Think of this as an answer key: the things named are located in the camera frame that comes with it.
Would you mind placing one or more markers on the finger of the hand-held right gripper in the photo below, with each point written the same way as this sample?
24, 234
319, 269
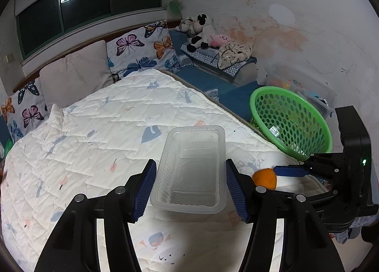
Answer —
291, 170
322, 195

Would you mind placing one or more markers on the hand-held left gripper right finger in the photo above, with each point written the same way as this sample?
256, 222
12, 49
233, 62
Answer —
237, 192

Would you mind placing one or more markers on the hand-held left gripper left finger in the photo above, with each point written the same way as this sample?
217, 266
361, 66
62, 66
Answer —
145, 189

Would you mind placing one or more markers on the orange fruit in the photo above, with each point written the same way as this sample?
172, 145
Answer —
263, 179

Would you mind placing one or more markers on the clear plastic tray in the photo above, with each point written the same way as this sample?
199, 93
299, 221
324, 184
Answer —
189, 171

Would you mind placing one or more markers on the green plastic basket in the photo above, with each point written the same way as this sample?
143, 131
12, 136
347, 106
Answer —
293, 112

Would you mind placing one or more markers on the white labelled packet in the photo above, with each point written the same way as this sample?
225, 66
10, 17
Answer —
275, 131

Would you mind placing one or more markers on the white printed quilt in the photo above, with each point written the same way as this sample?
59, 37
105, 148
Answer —
88, 141

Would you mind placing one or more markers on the clear plastic storage box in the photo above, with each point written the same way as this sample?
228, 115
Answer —
308, 82

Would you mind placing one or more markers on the blue bed sheet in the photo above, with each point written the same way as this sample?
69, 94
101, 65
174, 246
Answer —
213, 82

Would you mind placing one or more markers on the beige patterned cloth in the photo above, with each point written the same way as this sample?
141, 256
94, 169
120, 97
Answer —
235, 52

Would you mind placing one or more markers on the beige pillow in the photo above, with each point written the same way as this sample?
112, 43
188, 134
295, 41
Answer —
77, 73

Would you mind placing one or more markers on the large butterfly print pillow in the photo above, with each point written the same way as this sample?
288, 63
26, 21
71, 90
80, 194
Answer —
139, 52

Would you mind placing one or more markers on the blue patterned folded blanket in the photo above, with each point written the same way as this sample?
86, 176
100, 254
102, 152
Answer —
204, 55

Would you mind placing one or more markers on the small butterfly print pillow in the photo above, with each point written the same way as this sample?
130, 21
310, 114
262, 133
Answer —
26, 109

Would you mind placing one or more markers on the pink plush toy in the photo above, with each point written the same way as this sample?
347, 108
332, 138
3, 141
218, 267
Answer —
220, 40

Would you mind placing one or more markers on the wooden bed headboard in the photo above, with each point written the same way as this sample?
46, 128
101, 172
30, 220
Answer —
59, 57

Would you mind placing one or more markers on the black white cow plush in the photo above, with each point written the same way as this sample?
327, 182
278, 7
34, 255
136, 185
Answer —
204, 32

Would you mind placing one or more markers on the grey plush toy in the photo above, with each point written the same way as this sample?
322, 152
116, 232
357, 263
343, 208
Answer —
185, 26

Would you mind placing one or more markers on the dark window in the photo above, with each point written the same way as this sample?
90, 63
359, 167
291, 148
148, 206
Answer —
88, 2

